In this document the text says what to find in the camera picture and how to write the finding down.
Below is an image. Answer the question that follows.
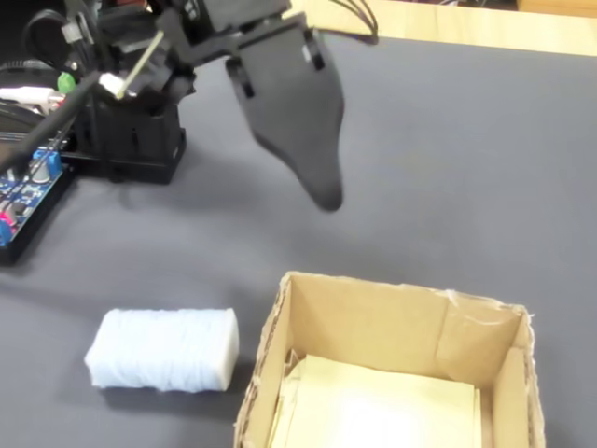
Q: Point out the open brown cardboard box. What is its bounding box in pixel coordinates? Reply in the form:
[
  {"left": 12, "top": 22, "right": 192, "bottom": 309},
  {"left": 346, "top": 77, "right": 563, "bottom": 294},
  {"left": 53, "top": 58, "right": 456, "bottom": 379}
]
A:
[{"left": 232, "top": 270, "right": 547, "bottom": 448}]

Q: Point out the yellow cable tie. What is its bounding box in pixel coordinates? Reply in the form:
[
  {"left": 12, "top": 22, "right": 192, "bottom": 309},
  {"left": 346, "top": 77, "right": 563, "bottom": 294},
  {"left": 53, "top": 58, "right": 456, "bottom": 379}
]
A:
[{"left": 117, "top": 30, "right": 165, "bottom": 100}]

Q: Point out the thick black sleeved cable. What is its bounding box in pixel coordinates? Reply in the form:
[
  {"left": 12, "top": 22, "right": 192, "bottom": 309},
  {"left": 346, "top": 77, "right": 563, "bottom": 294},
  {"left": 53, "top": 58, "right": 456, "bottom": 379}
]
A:
[{"left": 0, "top": 73, "right": 104, "bottom": 175}]

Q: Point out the black wire bundle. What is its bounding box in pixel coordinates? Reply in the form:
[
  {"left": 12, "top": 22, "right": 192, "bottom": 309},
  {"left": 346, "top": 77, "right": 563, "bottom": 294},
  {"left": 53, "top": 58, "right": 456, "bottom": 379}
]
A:
[{"left": 342, "top": 0, "right": 382, "bottom": 47}]

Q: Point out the beige paper sheet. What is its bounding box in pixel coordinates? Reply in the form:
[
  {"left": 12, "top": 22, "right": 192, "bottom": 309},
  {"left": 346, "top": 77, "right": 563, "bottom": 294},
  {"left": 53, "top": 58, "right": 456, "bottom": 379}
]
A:
[{"left": 270, "top": 352, "right": 484, "bottom": 448}]

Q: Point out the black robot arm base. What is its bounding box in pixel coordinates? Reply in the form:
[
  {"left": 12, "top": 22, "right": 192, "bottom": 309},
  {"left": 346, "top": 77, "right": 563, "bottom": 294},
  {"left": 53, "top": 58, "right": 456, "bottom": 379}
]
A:
[{"left": 60, "top": 95, "right": 188, "bottom": 186}]

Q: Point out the blue circuit board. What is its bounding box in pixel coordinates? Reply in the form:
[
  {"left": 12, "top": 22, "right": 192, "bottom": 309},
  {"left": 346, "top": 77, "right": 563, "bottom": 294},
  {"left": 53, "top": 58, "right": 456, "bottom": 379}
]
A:
[{"left": 0, "top": 147, "right": 64, "bottom": 248}]

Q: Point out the white plug connector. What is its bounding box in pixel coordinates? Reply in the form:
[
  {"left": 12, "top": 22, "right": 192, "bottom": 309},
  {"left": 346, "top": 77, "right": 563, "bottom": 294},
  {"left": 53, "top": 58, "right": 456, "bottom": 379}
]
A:
[{"left": 0, "top": 86, "right": 65, "bottom": 107}]

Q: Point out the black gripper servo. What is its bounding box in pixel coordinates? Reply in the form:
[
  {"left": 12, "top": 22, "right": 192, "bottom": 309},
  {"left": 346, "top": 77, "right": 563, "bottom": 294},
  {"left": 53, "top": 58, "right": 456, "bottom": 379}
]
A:
[{"left": 160, "top": 0, "right": 345, "bottom": 213}]

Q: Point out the white yarn wrapped block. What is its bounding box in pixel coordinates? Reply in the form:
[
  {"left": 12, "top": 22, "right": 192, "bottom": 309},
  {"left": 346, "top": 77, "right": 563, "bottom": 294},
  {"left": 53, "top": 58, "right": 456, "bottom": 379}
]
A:
[{"left": 83, "top": 306, "right": 241, "bottom": 393}]

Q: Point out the blue electronics board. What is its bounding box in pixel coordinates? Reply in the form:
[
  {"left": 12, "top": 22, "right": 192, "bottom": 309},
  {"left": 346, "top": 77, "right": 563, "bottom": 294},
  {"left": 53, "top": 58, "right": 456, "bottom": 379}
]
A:
[{"left": 0, "top": 144, "right": 80, "bottom": 268}]

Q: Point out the dark grey textured mat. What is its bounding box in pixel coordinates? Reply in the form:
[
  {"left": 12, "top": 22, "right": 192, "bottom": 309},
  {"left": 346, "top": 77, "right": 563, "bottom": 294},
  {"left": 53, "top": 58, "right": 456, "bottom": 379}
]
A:
[{"left": 0, "top": 27, "right": 597, "bottom": 448}]

